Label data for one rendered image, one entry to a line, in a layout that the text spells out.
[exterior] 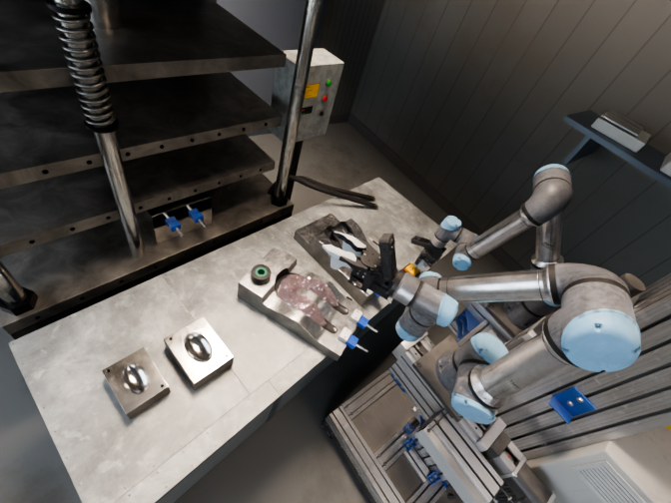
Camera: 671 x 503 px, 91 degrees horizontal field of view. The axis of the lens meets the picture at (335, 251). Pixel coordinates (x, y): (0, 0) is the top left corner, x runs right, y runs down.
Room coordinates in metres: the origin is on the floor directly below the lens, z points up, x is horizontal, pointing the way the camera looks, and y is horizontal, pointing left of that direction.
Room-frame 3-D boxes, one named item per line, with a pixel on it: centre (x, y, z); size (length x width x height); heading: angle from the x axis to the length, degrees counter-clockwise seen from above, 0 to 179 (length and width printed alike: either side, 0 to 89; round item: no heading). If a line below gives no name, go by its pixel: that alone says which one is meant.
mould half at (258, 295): (0.79, 0.04, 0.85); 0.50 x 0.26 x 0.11; 79
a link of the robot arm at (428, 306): (0.54, -0.28, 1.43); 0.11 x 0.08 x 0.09; 79
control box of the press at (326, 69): (1.67, 0.46, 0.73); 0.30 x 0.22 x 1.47; 151
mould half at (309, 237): (1.14, -0.05, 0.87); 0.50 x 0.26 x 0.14; 61
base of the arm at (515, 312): (1.02, -0.85, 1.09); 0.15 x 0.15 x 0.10
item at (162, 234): (1.05, 0.91, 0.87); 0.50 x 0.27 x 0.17; 61
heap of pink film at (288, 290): (0.80, 0.04, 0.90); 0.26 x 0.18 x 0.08; 79
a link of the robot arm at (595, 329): (0.49, -0.53, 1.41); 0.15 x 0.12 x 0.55; 169
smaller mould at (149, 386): (0.27, 0.44, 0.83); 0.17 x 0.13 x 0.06; 61
